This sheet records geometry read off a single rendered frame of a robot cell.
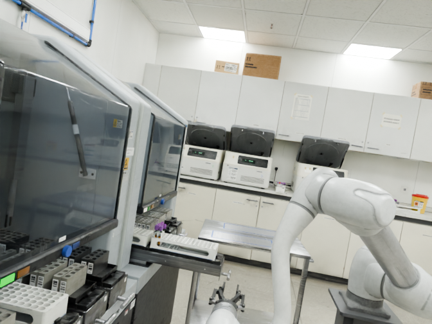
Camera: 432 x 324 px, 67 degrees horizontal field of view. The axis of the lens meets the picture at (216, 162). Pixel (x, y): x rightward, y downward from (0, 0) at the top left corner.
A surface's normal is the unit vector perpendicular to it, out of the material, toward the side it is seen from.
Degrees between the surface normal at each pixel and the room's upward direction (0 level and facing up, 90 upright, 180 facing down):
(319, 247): 90
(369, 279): 91
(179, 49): 90
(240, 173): 90
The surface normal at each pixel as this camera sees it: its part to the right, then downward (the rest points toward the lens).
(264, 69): -0.18, 0.03
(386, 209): 0.47, 0.06
